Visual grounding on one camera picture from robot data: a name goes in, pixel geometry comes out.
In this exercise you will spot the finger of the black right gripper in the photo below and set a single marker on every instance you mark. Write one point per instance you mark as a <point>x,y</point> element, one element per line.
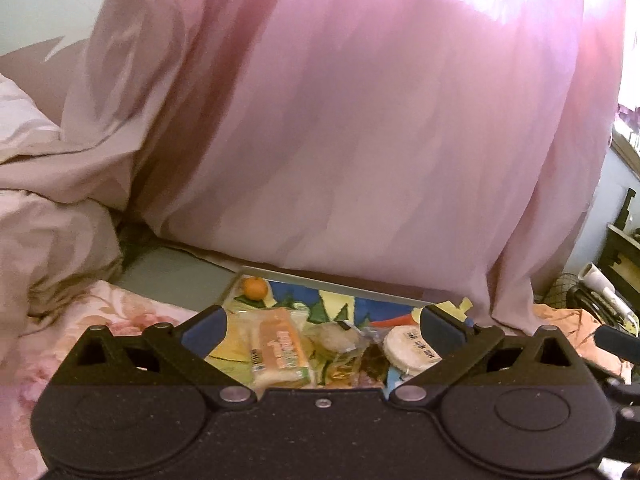
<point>621,344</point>

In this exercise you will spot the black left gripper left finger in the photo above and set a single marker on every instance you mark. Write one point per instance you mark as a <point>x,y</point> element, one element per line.
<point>184,348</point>

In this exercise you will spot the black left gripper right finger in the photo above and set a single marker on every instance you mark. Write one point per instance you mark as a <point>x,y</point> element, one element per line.
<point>462,347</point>

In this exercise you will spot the small orange mandarin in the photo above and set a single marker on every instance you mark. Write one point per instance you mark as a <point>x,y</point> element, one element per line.
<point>254,288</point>

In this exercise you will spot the packaged bread loaf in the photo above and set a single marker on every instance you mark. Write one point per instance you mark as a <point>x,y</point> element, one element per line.
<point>277,355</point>

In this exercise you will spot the orange cloth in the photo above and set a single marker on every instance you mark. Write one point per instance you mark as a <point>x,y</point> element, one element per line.
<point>579,326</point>

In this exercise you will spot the round white lidded snack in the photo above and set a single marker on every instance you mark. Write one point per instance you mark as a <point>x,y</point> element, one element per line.
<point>405,349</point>

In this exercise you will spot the dark wooden shelf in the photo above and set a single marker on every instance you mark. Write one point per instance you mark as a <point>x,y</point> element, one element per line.
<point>619,259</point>

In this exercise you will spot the yellow brown snack packet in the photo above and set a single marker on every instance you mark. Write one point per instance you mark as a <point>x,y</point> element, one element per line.
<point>364,368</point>

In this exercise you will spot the grey storage tray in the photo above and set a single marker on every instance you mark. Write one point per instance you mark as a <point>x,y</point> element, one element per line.
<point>372,313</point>

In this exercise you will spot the floral pink bedsheet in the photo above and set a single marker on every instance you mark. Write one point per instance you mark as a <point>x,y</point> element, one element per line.
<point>28,368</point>

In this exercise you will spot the pink pillow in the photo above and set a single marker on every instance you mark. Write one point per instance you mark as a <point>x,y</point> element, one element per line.
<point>49,251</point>

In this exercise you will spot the pink duvet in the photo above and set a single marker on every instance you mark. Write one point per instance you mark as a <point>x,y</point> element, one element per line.
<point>435,144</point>

